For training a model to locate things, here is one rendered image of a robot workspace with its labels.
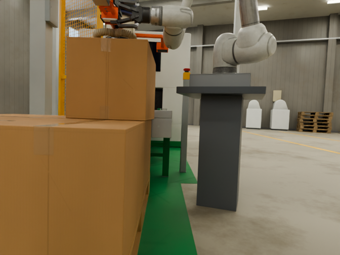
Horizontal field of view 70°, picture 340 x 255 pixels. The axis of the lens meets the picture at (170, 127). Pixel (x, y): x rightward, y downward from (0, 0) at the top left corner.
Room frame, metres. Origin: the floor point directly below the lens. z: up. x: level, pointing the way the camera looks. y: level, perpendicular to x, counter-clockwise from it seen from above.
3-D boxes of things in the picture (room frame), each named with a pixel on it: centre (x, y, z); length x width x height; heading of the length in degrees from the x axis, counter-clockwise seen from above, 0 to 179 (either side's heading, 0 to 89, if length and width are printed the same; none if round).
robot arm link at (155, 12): (1.24, 0.09, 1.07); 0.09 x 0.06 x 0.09; 1
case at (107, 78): (1.51, 0.32, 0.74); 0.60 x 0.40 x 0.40; 0
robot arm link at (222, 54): (1.60, -0.35, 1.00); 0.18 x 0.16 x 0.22; 43
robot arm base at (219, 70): (1.63, -0.35, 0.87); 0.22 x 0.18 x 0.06; 168
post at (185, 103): (2.45, -0.15, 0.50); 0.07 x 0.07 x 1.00; 1
